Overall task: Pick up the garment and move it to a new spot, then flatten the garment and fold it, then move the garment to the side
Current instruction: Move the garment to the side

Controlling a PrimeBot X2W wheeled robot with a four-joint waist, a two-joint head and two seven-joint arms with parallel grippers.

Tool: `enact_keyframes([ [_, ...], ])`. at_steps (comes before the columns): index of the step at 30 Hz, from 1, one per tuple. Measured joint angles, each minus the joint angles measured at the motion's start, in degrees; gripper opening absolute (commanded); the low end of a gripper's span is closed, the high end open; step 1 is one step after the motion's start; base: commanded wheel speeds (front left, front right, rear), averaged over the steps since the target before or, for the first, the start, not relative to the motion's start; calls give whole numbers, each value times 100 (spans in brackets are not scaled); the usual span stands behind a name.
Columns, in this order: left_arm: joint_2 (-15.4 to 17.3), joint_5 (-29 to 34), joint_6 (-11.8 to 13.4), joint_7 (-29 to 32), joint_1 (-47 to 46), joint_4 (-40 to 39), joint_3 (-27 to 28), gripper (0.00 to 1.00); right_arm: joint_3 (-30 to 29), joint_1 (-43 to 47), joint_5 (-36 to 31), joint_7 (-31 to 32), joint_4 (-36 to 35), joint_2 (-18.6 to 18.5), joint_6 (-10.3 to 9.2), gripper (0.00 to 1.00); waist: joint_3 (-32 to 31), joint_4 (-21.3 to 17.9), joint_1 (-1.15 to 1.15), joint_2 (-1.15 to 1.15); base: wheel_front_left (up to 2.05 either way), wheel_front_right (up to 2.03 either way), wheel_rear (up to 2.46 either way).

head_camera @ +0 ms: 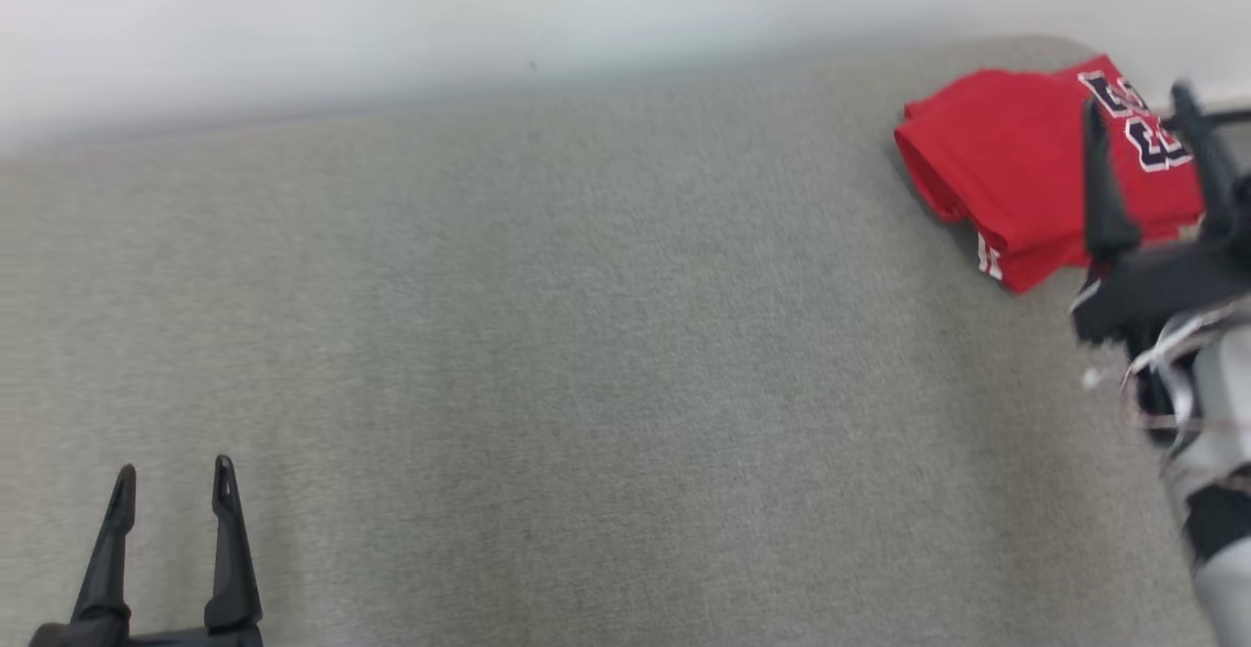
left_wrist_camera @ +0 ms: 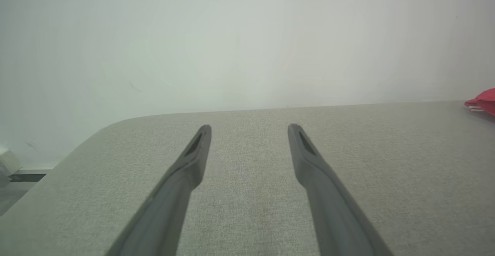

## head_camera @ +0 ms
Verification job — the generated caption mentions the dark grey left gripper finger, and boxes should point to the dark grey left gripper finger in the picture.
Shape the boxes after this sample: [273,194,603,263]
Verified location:
[203,455,263,631]
[70,465,138,624]

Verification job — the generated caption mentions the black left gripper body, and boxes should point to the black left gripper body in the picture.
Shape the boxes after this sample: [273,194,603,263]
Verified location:
[27,618,265,647]

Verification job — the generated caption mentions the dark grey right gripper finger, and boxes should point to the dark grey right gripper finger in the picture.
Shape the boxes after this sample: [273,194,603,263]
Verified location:
[1080,100,1143,262]
[1170,83,1240,237]

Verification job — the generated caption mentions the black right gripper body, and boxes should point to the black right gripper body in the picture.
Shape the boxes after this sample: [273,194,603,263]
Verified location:
[1070,227,1251,345]

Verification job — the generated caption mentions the red and white jersey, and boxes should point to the red and white jersey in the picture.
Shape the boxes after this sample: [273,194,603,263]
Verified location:
[894,54,1205,252]

